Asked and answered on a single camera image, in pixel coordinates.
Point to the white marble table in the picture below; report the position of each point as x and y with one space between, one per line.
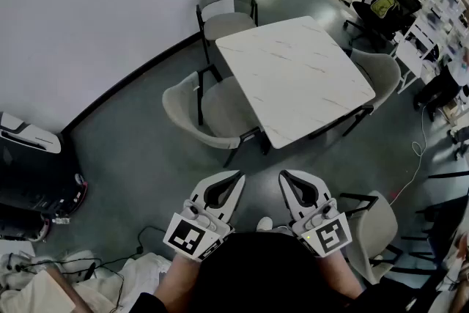
293 77

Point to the person's left forearm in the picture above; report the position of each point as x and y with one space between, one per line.
177 276

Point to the clear plastic water bottle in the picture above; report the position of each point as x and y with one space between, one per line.
61 220

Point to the beige chair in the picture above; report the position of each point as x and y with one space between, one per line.
220 104
373 231
384 75
225 25

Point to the person's right forearm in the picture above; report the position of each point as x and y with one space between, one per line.
337 276

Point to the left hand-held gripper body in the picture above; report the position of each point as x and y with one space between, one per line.
183 236

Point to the white crumpled cloth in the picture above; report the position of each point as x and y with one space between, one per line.
143 273

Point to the yellow-green backpack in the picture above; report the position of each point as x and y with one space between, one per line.
384 4

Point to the small round waste bin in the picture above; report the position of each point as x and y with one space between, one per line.
345 0

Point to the person's left white shoe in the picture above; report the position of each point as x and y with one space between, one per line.
264 223

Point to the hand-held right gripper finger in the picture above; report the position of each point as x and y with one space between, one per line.
291 199
320 188

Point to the white metal rack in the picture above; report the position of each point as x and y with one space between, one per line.
414 55

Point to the black and white machine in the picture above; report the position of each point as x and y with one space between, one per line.
33 172

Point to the white low shelf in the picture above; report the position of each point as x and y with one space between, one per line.
16 247

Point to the person's black shirt torso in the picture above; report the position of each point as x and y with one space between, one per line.
256 275

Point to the black metal chair frames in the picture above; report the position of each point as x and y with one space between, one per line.
445 201

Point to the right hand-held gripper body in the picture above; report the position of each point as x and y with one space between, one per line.
331 236

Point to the black office chair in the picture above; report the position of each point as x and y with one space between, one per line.
370 16

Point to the light wooden board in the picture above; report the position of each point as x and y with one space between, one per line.
55 293

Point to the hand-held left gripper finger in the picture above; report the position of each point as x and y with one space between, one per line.
234 199
199 187

